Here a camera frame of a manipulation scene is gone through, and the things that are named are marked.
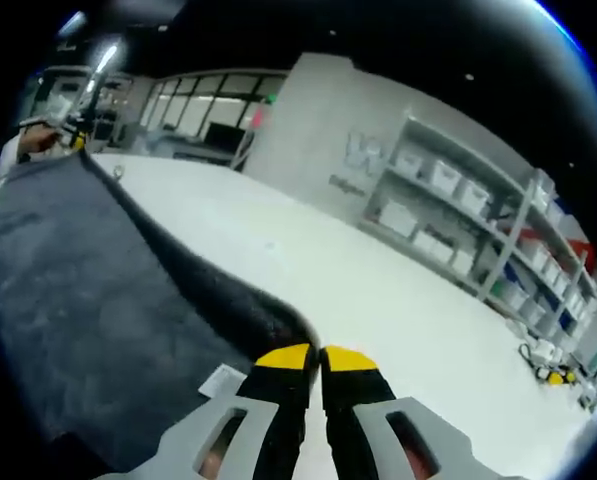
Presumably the grey towel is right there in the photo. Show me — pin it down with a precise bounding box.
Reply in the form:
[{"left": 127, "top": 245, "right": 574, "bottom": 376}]
[{"left": 0, "top": 148, "right": 319, "bottom": 474}]

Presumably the black flat monitor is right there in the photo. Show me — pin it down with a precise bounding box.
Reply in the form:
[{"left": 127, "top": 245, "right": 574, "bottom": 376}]
[{"left": 205, "top": 121, "right": 249, "bottom": 150}]

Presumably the person's left hand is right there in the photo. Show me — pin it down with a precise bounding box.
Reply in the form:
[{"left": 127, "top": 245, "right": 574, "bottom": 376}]
[{"left": 18, "top": 124, "right": 62, "bottom": 155}]

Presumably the long ceiling light strip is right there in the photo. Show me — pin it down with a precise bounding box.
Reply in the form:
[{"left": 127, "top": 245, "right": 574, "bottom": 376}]
[{"left": 90, "top": 44, "right": 119, "bottom": 81}]

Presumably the white yellow gadget cluster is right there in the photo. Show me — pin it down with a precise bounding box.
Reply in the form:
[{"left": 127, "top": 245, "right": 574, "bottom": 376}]
[{"left": 517, "top": 337, "right": 579, "bottom": 386}]

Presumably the grey metal shelf unit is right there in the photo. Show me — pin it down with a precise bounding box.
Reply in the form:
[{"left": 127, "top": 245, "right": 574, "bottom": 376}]
[{"left": 357, "top": 115, "right": 597, "bottom": 346}]

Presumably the row of white storage bins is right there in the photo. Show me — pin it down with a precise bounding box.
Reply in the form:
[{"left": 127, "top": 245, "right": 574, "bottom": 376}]
[{"left": 380, "top": 149, "right": 597, "bottom": 331}]

